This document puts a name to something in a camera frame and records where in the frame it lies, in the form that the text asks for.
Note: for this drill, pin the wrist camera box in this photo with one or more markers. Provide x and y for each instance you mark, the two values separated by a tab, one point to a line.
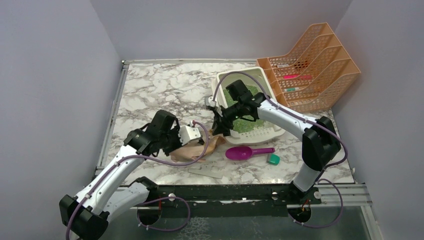
188	134
209	102

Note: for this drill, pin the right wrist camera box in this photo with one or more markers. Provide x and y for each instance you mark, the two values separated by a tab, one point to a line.
209	102

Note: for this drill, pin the green marker pen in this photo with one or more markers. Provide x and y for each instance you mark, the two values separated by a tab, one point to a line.
292	89

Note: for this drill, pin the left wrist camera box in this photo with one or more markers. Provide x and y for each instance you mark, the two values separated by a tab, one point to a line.
188	134

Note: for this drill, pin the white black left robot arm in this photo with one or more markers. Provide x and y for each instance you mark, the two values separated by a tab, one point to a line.
89	213

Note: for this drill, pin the black metal base rail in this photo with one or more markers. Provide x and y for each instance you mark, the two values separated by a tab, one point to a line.
276	193

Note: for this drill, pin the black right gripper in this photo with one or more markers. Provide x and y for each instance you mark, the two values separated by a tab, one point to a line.
221	124

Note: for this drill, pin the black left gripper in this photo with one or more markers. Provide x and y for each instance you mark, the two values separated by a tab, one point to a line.
175	130

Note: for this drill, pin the orange mesh file organizer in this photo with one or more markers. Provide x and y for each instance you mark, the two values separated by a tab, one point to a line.
318	53

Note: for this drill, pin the small green box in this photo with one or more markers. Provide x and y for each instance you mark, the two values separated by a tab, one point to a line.
273	159

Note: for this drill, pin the white plastic litter box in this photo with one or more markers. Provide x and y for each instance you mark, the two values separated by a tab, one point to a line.
270	131

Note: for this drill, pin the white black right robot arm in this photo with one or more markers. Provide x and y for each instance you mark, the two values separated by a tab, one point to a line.
320	143

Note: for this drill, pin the orange cat litter bag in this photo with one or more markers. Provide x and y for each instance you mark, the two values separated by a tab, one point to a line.
192	150

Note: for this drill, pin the pink marker pen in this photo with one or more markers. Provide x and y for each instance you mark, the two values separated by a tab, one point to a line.
286	77

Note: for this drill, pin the green cat litter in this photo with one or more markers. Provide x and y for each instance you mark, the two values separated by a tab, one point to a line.
241	125

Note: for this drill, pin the magenta plastic litter scoop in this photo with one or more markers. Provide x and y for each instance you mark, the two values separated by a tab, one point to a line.
242	153

